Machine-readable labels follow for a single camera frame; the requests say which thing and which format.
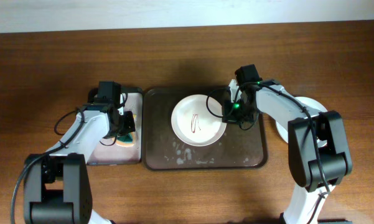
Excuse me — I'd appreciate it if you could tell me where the cream white plate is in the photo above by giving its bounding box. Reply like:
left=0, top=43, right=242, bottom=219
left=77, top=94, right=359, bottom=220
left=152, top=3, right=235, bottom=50
left=276, top=96, right=327, bottom=147

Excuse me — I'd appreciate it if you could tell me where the green and yellow sponge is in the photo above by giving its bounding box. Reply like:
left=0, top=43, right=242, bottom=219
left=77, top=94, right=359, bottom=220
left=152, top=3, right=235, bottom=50
left=116, top=132, right=136, bottom=147

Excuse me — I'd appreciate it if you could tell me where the pale pink plate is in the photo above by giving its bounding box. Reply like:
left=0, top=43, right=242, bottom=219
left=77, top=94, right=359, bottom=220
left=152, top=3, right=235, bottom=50
left=171, top=95, right=227, bottom=147

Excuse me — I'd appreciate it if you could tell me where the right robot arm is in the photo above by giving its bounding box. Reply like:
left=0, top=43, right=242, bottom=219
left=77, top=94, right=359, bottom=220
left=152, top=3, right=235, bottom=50
left=222, top=64, right=352, bottom=223

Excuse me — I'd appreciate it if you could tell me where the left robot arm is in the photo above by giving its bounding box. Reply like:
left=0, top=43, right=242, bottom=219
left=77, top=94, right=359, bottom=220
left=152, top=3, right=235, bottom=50
left=16, top=82, right=135, bottom=223

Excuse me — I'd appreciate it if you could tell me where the large brown serving tray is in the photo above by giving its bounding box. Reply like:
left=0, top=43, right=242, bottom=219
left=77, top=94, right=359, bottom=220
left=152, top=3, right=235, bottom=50
left=142, top=86, right=268, bottom=170

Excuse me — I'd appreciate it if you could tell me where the small black sponge tray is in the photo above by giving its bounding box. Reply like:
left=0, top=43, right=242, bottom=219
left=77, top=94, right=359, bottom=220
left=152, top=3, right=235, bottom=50
left=87, top=87, right=143, bottom=166

